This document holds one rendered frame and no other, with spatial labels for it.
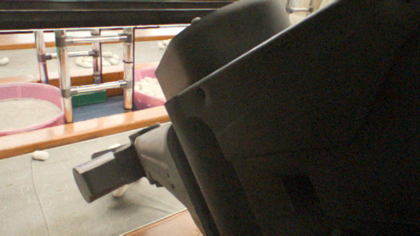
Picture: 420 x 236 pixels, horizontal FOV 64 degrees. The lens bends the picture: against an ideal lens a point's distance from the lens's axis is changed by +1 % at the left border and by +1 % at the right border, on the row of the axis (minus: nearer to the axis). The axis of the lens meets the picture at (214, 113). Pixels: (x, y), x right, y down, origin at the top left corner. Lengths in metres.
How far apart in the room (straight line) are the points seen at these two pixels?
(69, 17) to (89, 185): 0.26
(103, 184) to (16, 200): 0.25
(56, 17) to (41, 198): 0.32
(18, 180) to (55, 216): 0.13
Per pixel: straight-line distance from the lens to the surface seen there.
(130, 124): 0.86
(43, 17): 0.58
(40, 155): 0.79
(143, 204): 0.66
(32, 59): 1.35
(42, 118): 0.96
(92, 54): 1.09
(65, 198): 0.69
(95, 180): 0.49
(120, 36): 0.83
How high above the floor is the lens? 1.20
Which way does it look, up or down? 28 degrees down
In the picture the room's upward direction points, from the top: 8 degrees clockwise
